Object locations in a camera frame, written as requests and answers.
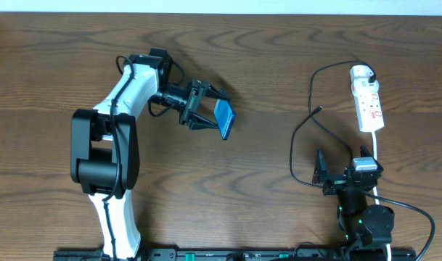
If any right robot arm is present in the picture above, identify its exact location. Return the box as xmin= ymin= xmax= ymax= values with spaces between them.
xmin=312 ymin=146 xmax=394 ymax=260

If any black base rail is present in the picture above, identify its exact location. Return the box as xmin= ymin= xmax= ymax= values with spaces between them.
xmin=52 ymin=245 xmax=416 ymax=261

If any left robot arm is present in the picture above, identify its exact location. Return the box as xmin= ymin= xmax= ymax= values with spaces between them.
xmin=53 ymin=48 xmax=236 ymax=260

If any white power strip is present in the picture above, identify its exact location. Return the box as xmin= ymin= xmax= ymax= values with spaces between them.
xmin=353 ymin=92 xmax=385 ymax=133

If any white power strip cord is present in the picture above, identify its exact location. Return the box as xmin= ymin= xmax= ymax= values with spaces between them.
xmin=370 ymin=130 xmax=393 ymax=261

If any blue Galaxy smartphone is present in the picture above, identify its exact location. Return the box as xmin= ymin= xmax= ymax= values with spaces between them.
xmin=213 ymin=99 xmax=236 ymax=140

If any black USB charging cable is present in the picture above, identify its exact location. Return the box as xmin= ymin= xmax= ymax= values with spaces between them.
xmin=289 ymin=59 xmax=377 ymax=189

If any white USB charger adapter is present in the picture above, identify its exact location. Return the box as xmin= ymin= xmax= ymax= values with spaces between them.
xmin=350 ymin=65 xmax=380 ymax=96

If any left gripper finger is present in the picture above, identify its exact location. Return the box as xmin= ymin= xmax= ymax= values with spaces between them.
xmin=202 ymin=82 xmax=231 ymax=101
xmin=188 ymin=113 xmax=218 ymax=131

